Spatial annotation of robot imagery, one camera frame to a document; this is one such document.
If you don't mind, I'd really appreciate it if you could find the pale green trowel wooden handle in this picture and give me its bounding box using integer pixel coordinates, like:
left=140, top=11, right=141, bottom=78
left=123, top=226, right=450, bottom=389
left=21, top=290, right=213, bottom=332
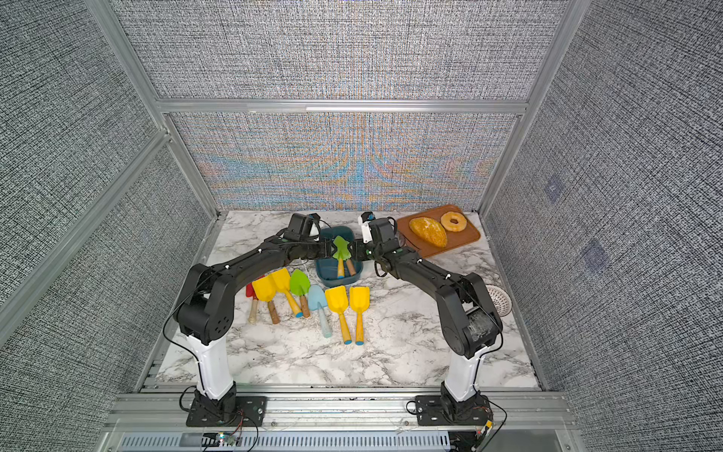
left=344, top=258, right=357, bottom=276

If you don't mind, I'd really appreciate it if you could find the green trowel yellow handle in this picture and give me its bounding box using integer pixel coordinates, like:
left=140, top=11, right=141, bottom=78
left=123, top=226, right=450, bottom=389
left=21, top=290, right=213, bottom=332
left=333, top=235, right=350, bottom=279

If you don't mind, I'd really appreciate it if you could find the light blue shovel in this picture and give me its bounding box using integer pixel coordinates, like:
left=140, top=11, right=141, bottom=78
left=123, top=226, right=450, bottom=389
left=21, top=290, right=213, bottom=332
left=307, top=286, right=333, bottom=338

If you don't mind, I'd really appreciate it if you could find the yellow handled tool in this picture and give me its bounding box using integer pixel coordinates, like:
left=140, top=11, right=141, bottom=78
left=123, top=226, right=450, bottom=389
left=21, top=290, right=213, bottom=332
left=325, top=286, right=352, bottom=345

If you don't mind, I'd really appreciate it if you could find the red shovel wooden handle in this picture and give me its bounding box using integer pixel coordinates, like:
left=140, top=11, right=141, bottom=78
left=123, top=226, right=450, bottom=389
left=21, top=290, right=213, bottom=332
left=246, top=284, right=259, bottom=324

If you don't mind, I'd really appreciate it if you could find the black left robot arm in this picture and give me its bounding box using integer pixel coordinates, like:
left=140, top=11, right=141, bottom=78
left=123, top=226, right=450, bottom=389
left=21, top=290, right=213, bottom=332
left=173, top=213, right=333, bottom=401

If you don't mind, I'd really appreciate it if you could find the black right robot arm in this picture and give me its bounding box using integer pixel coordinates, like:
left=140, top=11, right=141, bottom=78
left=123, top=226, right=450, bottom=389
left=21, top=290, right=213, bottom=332
left=350, top=212, right=504, bottom=407

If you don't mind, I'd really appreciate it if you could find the teal plastic storage box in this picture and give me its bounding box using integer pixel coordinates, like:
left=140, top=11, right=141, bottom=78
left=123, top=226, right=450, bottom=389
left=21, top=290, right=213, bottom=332
left=314, top=226, right=363, bottom=288

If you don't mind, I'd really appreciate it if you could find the brown wooden cutting board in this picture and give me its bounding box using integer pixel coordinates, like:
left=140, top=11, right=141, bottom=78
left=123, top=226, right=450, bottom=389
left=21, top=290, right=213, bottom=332
left=397, top=205, right=481, bottom=258

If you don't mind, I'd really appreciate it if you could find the oval bread loaf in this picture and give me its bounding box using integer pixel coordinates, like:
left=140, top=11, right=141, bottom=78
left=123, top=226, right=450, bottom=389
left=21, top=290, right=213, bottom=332
left=409, top=217, right=448, bottom=249

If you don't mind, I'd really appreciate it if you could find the glazed donut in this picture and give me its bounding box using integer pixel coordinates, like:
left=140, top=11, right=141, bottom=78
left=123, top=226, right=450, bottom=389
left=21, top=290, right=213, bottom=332
left=440, top=211, right=468, bottom=233

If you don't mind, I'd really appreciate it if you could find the white lattice basket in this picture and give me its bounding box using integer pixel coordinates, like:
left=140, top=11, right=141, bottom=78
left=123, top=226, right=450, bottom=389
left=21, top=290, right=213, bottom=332
left=487, top=286, right=512, bottom=318

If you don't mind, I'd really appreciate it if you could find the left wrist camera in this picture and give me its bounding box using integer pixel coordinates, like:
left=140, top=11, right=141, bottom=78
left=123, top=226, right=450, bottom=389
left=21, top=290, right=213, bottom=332
left=284, top=213, right=320, bottom=242

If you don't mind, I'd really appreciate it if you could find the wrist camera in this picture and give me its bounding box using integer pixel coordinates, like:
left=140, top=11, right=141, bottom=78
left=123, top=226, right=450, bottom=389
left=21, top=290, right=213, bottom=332
left=359, top=211, right=376, bottom=243
left=284, top=213, right=320, bottom=242

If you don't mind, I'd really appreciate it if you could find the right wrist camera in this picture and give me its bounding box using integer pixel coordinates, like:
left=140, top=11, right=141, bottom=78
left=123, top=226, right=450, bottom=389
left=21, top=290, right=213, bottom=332
left=359, top=211, right=376, bottom=243

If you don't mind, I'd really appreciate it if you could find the aluminium front rail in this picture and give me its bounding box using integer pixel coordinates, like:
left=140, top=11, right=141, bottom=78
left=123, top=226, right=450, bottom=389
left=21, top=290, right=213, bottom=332
left=93, top=385, right=585, bottom=451

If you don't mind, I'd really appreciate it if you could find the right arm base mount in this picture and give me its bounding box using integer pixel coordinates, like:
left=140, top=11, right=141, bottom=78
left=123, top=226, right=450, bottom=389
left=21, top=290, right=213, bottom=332
left=414, top=395, right=494, bottom=427

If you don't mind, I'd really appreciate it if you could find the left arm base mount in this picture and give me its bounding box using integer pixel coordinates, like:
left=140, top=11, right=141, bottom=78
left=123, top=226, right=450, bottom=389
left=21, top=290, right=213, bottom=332
left=186, top=395, right=268, bottom=428

